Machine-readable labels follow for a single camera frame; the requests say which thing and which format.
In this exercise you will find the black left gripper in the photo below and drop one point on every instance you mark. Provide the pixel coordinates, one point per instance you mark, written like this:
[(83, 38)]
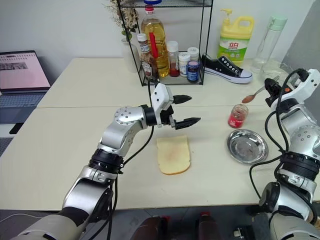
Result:
[(167, 117)]

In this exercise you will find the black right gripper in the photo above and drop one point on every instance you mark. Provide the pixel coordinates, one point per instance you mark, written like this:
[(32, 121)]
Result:
[(274, 100)]

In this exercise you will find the metal spoon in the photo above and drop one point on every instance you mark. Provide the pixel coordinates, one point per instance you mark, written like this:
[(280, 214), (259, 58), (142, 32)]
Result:
[(248, 99)]

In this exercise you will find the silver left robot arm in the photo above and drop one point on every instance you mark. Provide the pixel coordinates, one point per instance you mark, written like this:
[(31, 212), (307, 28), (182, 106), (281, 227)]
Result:
[(112, 135)]

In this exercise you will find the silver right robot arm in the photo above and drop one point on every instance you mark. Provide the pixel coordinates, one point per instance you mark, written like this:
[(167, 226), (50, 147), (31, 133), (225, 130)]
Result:
[(303, 135)]

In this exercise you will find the white bread slice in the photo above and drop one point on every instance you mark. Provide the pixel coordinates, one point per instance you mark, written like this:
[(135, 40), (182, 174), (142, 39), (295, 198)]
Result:
[(173, 155)]

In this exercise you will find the glass jar of red jam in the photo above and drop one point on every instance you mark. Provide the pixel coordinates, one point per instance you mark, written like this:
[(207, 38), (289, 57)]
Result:
[(237, 117)]

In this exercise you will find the clear bottle with green cap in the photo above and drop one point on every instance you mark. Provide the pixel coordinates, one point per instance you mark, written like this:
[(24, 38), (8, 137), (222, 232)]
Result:
[(266, 47)]

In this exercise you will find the dark blue glass jar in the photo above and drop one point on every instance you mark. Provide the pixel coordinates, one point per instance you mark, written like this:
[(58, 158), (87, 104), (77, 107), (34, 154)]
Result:
[(193, 71)]

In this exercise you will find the small white seasoning jar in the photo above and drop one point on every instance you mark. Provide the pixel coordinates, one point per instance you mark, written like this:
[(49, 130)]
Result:
[(184, 65)]

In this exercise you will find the black and white sneaker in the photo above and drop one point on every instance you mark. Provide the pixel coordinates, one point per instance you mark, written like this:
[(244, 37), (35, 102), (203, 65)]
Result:
[(225, 68)]

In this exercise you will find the white-capped red spice jar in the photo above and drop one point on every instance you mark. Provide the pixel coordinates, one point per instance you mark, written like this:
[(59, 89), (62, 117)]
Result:
[(173, 57)]

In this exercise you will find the yellow dish soap pump bottle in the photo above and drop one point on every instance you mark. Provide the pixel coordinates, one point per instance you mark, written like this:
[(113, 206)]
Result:
[(235, 42)]

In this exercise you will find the white-lidded jar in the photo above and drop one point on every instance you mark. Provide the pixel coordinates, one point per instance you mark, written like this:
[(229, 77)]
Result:
[(193, 53)]

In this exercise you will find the round stainless steel plate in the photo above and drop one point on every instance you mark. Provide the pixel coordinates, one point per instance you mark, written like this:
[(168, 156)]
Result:
[(247, 147)]

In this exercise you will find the brown-capped dark sauce bottle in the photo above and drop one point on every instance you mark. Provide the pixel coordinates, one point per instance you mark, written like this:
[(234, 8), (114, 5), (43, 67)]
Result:
[(143, 46)]

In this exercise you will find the white vase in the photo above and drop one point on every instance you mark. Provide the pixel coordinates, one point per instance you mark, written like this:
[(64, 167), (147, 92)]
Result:
[(126, 53)]

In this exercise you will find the large cooking oil bottle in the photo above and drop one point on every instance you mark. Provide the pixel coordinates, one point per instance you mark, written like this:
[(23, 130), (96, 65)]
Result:
[(153, 30)]

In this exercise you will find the dried flower bunch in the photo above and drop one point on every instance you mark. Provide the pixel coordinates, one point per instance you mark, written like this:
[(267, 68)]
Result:
[(126, 17)]

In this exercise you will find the blue-rimmed lid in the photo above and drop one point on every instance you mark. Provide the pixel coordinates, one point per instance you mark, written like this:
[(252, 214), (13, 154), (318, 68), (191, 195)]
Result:
[(152, 1)]

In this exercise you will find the open laptop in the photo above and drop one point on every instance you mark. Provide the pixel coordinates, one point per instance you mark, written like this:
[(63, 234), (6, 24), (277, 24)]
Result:
[(22, 72)]

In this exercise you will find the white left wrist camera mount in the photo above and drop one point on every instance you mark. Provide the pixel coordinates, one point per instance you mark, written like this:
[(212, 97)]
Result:
[(160, 96)]

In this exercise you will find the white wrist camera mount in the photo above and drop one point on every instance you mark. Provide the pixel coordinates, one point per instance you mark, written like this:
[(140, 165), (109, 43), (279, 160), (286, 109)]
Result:
[(160, 96), (306, 86)]

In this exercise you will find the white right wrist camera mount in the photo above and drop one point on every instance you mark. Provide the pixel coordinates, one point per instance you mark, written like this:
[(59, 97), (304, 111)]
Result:
[(306, 86)]

